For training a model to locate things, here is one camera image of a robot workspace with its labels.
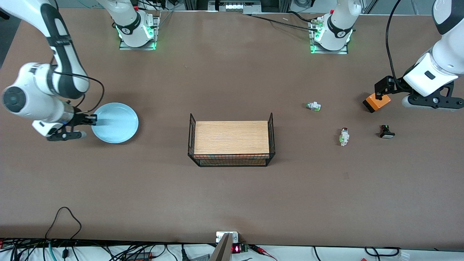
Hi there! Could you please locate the light blue plate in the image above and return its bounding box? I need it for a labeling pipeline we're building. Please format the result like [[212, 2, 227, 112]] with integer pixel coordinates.
[[90, 103, 139, 144]]

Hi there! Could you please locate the wooden board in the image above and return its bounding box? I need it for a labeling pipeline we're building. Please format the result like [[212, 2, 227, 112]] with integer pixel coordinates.
[[194, 121, 270, 156]]

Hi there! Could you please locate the black power adapter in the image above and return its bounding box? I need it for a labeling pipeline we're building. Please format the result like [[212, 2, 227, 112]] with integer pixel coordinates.
[[125, 252, 153, 261]]

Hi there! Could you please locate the grey metal bar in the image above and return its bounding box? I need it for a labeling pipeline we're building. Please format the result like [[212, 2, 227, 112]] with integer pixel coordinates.
[[210, 233, 233, 261]]

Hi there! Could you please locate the red probe lead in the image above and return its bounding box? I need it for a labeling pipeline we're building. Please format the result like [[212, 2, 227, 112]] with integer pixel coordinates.
[[249, 245, 278, 261]]

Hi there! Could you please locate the orange button enclosure box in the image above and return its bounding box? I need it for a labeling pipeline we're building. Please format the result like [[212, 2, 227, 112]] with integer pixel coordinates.
[[363, 92, 392, 113]]

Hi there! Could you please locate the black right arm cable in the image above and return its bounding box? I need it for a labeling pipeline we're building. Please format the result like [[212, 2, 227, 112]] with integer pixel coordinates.
[[51, 70, 106, 116]]

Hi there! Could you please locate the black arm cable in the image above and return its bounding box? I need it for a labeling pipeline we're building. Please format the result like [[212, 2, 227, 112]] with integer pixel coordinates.
[[51, 70, 106, 116], [385, 0, 409, 93]]

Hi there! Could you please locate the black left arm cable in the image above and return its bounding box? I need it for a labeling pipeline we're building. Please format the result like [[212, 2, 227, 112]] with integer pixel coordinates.
[[385, 0, 409, 93]]

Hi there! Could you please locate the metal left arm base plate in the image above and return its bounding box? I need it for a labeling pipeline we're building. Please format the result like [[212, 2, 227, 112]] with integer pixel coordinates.
[[310, 16, 349, 55]]

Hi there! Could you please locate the looped black cable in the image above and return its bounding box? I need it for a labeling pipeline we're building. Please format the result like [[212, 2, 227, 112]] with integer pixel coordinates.
[[45, 206, 82, 241]]

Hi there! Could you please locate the wire rack with wooden top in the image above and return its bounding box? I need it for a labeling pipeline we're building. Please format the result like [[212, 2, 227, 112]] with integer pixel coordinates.
[[188, 112, 276, 168]]

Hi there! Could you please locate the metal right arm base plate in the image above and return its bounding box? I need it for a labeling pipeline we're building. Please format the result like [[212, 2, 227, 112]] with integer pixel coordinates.
[[119, 11, 161, 50]]

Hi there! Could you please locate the short black table cable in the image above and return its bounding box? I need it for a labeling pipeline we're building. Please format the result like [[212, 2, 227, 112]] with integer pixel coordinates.
[[288, 11, 316, 23]]

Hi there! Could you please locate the long black table cable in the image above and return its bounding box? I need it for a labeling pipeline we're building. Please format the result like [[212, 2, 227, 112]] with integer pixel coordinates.
[[246, 14, 321, 32]]

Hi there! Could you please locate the black cable loop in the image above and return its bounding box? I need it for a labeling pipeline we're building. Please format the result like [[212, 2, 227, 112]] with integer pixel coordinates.
[[364, 246, 401, 257]]

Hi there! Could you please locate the aluminium frame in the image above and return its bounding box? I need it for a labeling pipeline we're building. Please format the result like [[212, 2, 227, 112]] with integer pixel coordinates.
[[208, 0, 262, 15]]

